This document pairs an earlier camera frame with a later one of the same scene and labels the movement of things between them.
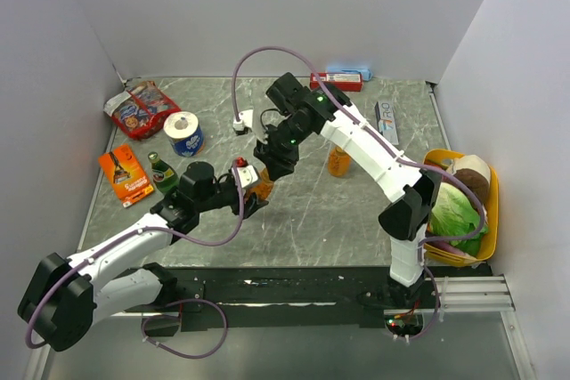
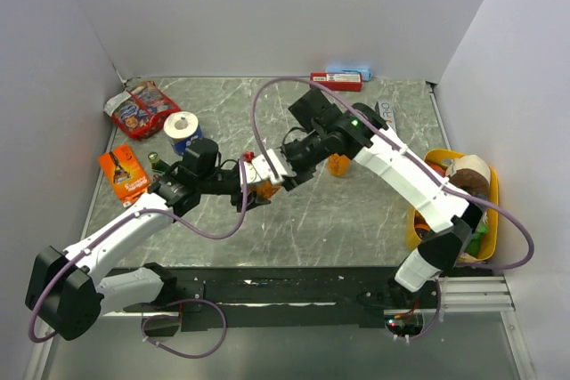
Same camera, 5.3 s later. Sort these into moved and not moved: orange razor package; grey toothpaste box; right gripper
Moved: right gripper
Not moved: grey toothpaste box; orange razor package
